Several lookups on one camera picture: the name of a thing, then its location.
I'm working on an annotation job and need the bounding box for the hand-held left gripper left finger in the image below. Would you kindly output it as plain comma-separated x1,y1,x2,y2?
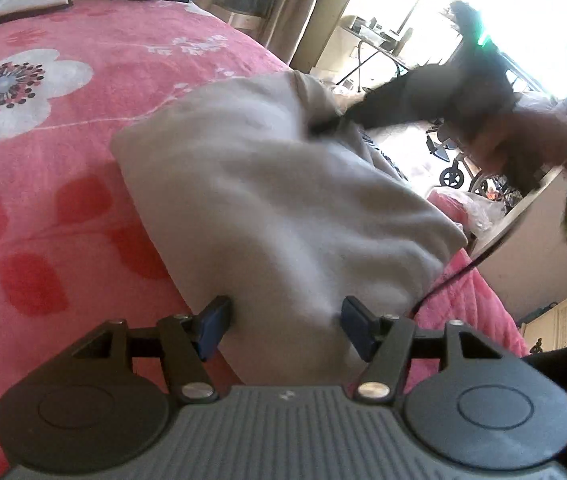
71,295,234,403

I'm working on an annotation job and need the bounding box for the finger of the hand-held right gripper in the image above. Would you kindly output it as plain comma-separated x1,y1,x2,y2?
308,77,411,136

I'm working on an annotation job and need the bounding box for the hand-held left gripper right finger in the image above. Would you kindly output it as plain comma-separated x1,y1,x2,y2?
341,296,504,403

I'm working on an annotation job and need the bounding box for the beige zip jacket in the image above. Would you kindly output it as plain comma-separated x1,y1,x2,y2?
111,70,469,401

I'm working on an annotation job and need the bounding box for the person's right hand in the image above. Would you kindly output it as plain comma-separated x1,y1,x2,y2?
473,110,567,176

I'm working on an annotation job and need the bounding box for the folding table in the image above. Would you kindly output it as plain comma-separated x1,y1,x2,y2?
336,15,414,96

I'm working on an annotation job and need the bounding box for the wheelchair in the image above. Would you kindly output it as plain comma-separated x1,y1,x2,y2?
426,120,519,201

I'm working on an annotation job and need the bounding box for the beige curtain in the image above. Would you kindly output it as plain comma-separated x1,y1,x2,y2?
258,0,364,68

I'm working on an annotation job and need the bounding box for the crumpled plastic bag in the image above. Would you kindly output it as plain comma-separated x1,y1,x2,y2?
463,190,507,233

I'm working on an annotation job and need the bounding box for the white cabinet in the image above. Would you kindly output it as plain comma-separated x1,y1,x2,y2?
518,270,567,356

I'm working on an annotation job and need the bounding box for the pink floral blanket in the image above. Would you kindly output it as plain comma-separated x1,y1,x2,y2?
0,0,531,480

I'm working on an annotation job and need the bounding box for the dark folded cloth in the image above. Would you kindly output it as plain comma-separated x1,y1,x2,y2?
0,5,74,36

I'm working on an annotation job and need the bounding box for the black cable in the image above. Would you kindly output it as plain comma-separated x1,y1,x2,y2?
411,160,564,321

